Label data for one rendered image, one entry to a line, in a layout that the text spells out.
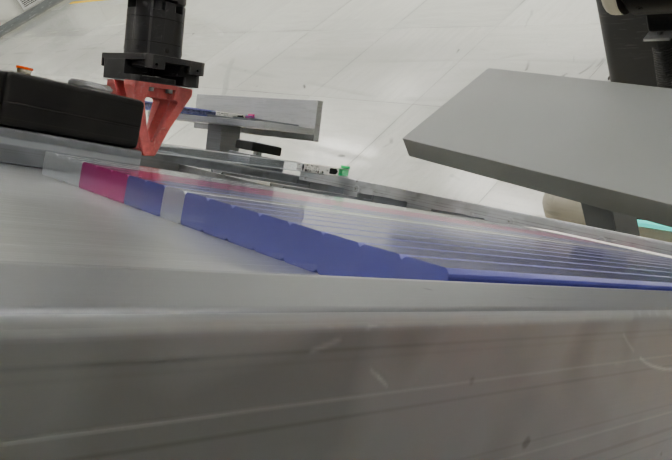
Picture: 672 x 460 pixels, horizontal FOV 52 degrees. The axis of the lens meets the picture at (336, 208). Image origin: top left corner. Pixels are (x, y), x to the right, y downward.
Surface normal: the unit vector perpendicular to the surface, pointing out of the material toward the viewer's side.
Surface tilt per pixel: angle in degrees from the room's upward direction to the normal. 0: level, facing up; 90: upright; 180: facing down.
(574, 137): 0
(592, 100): 0
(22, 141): 90
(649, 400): 90
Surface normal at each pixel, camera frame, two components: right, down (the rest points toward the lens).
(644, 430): 0.68, 0.17
